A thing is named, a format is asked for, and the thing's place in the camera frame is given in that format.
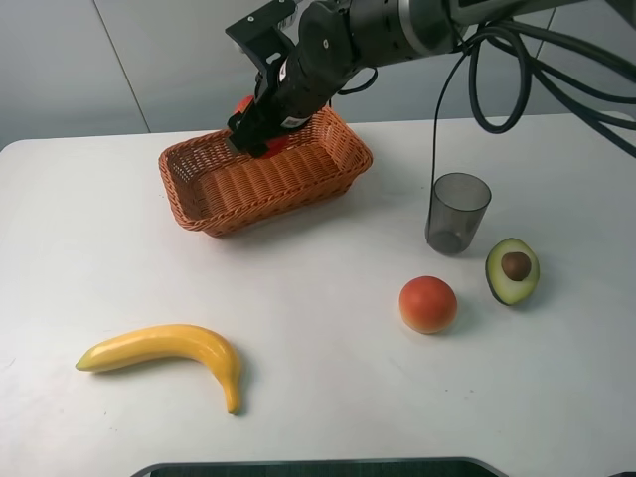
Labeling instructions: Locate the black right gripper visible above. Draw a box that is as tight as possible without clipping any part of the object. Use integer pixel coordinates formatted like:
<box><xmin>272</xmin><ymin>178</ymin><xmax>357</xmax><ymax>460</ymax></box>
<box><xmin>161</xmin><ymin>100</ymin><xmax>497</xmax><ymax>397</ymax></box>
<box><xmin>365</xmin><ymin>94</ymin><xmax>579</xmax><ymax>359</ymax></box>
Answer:
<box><xmin>227</xmin><ymin>3</ymin><xmax>371</xmax><ymax>158</ymax></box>

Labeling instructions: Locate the grey translucent plastic cup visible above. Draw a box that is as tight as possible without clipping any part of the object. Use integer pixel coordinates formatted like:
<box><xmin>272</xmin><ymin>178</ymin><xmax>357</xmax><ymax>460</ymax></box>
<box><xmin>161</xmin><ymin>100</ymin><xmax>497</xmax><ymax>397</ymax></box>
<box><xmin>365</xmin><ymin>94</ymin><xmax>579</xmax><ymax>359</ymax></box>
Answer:
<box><xmin>425</xmin><ymin>172</ymin><xmax>492</xmax><ymax>255</ymax></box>

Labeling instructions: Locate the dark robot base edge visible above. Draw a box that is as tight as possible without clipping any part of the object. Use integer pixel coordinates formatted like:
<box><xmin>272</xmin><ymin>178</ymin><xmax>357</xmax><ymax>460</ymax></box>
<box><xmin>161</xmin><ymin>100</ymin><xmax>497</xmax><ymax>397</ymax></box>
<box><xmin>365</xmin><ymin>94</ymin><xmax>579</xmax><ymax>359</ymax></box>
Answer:
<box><xmin>135</xmin><ymin>458</ymin><xmax>504</xmax><ymax>477</ymax></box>

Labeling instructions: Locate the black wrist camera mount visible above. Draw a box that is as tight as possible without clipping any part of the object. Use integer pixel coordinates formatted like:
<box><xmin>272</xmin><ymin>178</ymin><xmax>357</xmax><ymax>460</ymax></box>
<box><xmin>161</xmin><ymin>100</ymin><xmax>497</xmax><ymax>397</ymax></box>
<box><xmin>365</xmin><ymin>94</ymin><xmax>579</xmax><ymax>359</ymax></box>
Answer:
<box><xmin>225</xmin><ymin>0</ymin><xmax>297</xmax><ymax>85</ymax></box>

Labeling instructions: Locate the orange wicker basket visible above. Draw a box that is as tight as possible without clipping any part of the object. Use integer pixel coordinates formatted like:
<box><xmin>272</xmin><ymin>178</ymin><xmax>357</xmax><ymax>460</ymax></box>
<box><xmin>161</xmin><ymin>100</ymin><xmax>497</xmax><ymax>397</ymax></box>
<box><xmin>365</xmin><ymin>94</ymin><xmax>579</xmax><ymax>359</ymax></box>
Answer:
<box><xmin>159</xmin><ymin>107</ymin><xmax>373</xmax><ymax>238</ymax></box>

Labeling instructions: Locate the yellow banana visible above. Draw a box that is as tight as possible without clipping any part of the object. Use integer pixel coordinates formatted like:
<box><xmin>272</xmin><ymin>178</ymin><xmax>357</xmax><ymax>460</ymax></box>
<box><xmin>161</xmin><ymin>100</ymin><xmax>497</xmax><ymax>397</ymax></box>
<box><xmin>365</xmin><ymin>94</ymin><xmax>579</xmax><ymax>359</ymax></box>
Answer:
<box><xmin>76</xmin><ymin>324</ymin><xmax>242</xmax><ymax>414</ymax></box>

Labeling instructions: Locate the red apple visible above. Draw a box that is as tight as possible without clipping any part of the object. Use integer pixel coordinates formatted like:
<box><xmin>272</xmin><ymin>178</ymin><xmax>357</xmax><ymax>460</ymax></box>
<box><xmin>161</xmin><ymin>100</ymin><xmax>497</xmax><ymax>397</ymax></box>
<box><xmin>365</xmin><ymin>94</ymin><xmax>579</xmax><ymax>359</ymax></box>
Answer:
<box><xmin>234</xmin><ymin>95</ymin><xmax>289</xmax><ymax>159</ymax></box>

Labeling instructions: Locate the halved avocado with pit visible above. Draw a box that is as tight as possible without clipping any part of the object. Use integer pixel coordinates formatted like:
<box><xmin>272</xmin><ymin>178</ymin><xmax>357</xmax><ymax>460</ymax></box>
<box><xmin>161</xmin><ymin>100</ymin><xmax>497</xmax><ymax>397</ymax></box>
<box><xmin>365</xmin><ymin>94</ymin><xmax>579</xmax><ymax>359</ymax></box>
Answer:
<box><xmin>485</xmin><ymin>238</ymin><xmax>541</xmax><ymax>306</ymax></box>

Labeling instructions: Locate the thick black cable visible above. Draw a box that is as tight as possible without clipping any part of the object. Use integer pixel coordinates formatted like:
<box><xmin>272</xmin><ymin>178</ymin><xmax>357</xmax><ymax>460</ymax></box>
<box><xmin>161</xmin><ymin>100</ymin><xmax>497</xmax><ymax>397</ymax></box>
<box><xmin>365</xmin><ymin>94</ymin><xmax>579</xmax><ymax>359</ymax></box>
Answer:
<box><xmin>466</xmin><ymin>14</ymin><xmax>636</xmax><ymax>160</ymax></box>

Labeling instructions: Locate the orange peach fruit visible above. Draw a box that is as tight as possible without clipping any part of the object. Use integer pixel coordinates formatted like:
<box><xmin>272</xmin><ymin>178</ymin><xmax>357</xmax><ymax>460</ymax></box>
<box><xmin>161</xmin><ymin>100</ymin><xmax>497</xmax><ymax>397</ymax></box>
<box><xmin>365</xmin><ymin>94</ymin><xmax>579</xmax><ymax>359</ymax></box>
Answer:
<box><xmin>398</xmin><ymin>276</ymin><xmax>458</xmax><ymax>334</ymax></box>

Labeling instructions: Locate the thin black cable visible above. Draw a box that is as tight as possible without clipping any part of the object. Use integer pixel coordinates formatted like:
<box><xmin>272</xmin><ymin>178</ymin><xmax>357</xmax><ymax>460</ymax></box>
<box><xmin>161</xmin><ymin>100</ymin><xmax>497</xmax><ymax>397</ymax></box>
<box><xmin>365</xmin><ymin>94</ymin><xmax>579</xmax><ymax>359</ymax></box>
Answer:
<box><xmin>429</xmin><ymin>29</ymin><xmax>478</xmax><ymax>210</ymax></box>

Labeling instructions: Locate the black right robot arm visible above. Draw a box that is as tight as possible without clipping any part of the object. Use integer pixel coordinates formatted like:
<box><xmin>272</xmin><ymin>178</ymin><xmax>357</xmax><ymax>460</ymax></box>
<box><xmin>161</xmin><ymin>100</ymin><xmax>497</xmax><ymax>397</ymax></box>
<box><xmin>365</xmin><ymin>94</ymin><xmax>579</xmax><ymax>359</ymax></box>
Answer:
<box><xmin>227</xmin><ymin>0</ymin><xmax>635</xmax><ymax>157</ymax></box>

